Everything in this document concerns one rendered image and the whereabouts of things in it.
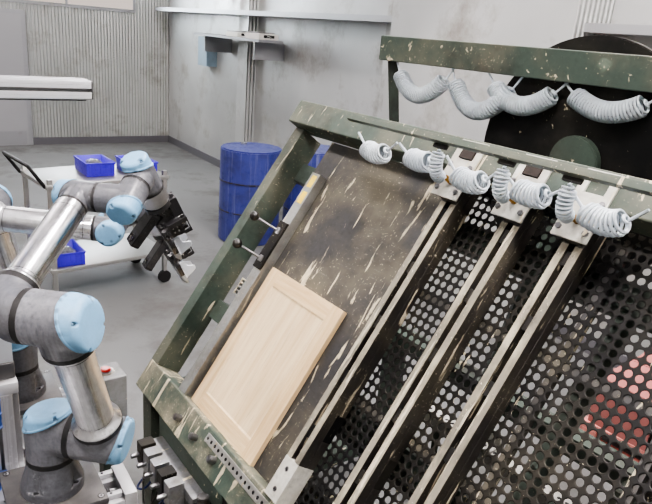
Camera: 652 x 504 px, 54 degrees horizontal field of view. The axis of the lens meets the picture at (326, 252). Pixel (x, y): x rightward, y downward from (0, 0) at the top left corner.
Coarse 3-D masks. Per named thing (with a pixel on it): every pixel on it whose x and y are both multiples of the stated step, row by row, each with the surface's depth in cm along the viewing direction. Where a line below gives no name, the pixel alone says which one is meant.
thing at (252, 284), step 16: (320, 176) 239; (304, 208) 239; (288, 240) 239; (272, 256) 237; (256, 272) 237; (256, 288) 237; (240, 304) 235; (224, 320) 237; (224, 336) 236; (208, 352) 234; (192, 368) 236; (208, 368) 236; (192, 384) 234
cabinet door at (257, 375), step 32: (288, 288) 225; (256, 320) 229; (288, 320) 218; (320, 320) 208; (224, 352) 232; (256, 352) 221; (288, 352) 211; (320, 352) 202; (224, 384) 225; (256, 384) 214; (288, 384) 204; (224, 416) 217; (256, 416) 208; (256, 448) 201
